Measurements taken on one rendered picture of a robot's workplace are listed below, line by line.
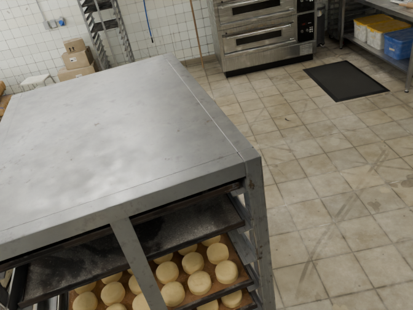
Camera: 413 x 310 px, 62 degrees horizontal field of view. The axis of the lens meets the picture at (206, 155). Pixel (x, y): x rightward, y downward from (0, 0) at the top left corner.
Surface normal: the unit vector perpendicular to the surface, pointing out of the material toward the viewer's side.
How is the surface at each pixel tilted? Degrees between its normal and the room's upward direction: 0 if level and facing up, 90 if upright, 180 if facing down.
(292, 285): 0
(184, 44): 90
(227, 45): 91
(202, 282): 0
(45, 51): 90
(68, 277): 0
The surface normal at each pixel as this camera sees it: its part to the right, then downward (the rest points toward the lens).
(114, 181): -0.17, -0.81
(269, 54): 0.12, 0.55
